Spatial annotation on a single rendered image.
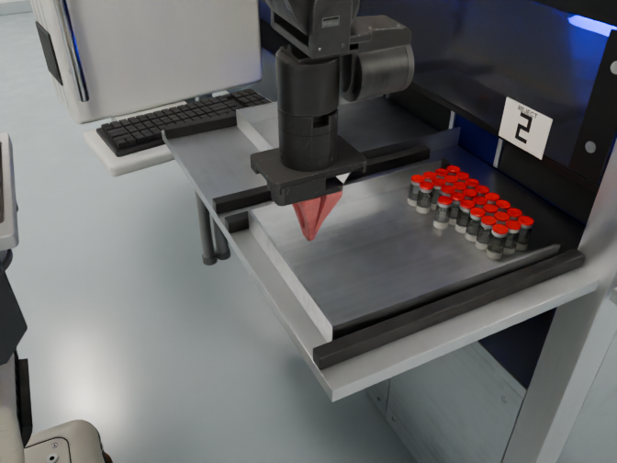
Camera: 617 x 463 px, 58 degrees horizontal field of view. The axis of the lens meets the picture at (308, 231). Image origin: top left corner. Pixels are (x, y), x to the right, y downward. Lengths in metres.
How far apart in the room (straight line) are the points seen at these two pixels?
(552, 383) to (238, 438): 0.94
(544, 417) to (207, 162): 0.71
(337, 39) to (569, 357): 0.62
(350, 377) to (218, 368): 1.21
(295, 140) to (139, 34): 0.91
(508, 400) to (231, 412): 0.87
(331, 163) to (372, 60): 0.10
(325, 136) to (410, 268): 0.30
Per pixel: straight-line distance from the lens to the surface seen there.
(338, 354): 0.62
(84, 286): 2.22
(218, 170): 0.99
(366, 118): 1.17
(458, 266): 0.78
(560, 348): 0.93
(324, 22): 0.47
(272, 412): 1.69
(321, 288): 0.72
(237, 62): 1.51
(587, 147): 0.79
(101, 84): 1.40
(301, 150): 0.53
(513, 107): 0.86
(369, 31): 0.52
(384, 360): 0.65
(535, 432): 1.07
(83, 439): 1.40
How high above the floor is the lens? 1.36
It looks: 36 degrees down
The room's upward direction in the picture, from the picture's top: straight up
